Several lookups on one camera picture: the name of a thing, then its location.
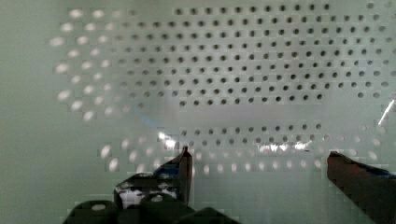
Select green plastic strainer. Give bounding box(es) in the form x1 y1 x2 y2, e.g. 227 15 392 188
1 0 395 224

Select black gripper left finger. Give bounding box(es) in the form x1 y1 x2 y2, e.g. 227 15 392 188
63 147 240 224

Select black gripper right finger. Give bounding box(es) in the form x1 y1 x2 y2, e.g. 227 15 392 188
327 151 396 224

